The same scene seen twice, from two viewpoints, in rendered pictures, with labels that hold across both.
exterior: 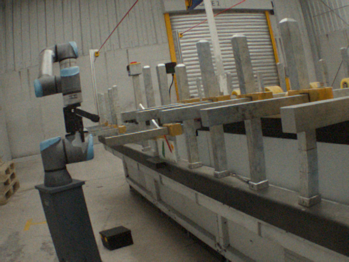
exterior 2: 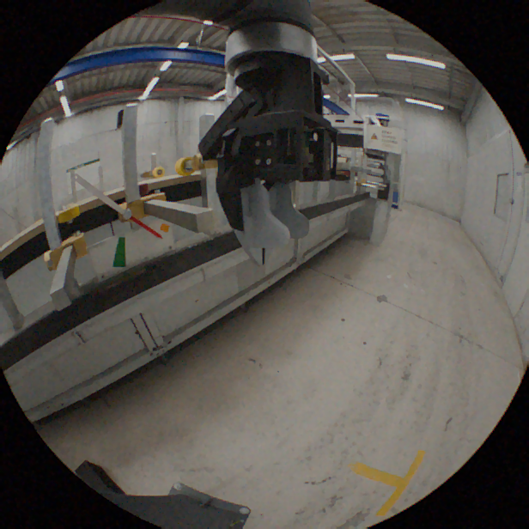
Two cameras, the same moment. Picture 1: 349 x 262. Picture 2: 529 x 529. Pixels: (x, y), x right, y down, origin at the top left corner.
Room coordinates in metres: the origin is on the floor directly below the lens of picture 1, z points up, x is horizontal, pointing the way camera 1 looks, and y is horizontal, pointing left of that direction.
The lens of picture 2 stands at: (1.64, 0.58, 0.92)
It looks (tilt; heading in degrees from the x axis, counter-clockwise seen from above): 29 degrees down; 239
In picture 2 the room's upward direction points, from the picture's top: straight up
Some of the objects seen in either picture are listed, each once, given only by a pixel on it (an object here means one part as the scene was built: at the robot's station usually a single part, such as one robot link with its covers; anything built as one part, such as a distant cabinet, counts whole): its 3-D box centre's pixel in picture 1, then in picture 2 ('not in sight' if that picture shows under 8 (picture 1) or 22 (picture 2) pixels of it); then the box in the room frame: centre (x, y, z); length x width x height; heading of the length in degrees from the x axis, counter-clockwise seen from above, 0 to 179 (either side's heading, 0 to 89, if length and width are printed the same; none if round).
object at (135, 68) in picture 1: (134, 69); not in sight; (2.20, 0.18, 1.18); 0.07 x 0.07 x 0.08; 18
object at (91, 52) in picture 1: (98, 90); not in sight; (4.16, 0.79, 1.20); 0.15 x 0.12 x 1.00; 18
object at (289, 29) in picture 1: (305, 121); (317, 171); (0.76, -0.29, 0.90); 0.04 x 0.04 x 0.48; 18
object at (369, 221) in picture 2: not in sight; (340, 167); (-0.86, -1.40, 0.95); 1.65 x 0.70 x 1.90; 108
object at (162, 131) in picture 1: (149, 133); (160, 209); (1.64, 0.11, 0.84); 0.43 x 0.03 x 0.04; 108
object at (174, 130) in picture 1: (172, 129); (141, 207); (1.69, 0.01, 0.85); 0.14 x 0.06 x 0.05; 18
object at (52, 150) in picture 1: (53, 152); not in sight; (2.02, 0.72, 0.79); 0.17 x 0.15 x 0.18; 106
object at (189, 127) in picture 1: (188, 124); (208, 183); (1.47, -0.06, 0.87); 0.04 x 0.04 x 0.48; 18
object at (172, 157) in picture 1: (165, 149); (133, 248); (1.73, 0.05, 0.75); 0.26 x 0.01 x 0.10; 18
